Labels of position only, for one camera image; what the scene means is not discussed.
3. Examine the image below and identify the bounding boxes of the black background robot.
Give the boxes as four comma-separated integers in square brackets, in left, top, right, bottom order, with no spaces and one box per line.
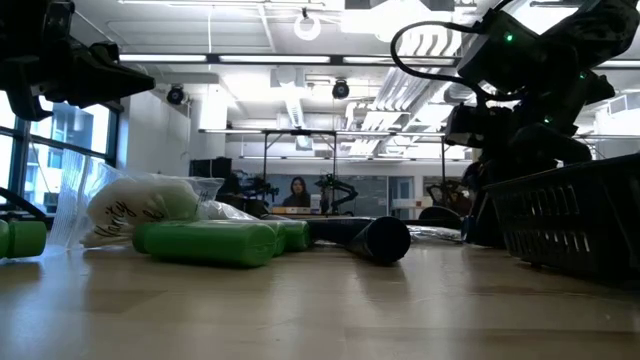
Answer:
[315,172,360,217]

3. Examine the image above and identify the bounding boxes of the green shampoo bottle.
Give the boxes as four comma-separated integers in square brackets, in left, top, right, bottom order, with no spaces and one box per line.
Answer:
[281,219,312,253]
[131,220,278,268]
[0,218,48,260]

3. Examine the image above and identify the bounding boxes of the white ring light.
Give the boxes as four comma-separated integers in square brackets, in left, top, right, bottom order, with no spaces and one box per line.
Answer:
[292,12,323,43]

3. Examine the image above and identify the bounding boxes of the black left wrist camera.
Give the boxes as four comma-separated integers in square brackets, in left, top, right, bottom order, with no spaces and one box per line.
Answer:
[43,0,76,47]

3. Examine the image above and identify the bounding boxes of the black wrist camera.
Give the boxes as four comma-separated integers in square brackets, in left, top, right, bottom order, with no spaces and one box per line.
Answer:
[443,103,517,148]
[43,0,76,47]

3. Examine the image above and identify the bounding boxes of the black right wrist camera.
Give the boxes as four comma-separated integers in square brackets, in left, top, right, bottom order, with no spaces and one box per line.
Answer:
[443,103,517,148]

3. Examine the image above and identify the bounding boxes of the person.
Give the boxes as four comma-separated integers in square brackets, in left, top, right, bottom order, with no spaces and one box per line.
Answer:
[281,175,313,209]

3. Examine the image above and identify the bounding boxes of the black background monitor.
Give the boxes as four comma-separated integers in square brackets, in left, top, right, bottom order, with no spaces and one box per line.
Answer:
[188,157,234,182]

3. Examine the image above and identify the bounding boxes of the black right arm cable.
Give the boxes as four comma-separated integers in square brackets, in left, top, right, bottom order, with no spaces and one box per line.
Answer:
[389,19,485,97]

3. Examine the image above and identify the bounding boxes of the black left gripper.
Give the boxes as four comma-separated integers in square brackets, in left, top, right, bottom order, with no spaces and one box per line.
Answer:
[0,43,156,121]

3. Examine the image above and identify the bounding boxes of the black background gantry frame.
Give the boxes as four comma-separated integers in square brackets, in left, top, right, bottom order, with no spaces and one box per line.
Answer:
[198,128,447,217]

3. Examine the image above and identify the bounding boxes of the bagged black oval pad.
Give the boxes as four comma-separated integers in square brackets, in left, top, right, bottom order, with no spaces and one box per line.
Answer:
[407,223,464,245]

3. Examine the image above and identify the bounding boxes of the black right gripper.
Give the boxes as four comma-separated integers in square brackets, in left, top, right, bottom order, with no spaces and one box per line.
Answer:
[469,99,594,249]

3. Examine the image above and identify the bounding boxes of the green packets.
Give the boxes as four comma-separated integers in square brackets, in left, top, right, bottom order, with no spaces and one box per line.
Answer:
[269,220,288,258]

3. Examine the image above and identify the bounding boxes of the dark framed window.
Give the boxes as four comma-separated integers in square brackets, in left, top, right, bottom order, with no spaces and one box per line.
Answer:
[0,89,121,221]

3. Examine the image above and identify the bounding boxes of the small cotton ball bag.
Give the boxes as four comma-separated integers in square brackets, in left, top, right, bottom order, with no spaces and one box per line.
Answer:
[48,148,226,251]

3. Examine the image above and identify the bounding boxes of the black plastic mesh basket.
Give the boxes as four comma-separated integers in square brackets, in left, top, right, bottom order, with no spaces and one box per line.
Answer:
[483,158,621,284]
[613,152,640,290]

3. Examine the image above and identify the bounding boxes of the dark blue toiletry tube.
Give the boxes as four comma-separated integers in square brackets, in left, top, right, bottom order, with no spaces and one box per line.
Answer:
[305,215,364,247]
[344,215,413,266]

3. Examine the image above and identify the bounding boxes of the long ceiling light bar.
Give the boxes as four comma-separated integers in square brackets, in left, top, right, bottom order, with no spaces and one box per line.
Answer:
[118,52,461,67]

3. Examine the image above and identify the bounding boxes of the large cotton swab bag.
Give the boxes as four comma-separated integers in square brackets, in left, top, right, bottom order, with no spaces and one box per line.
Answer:
[197,199,261,223]

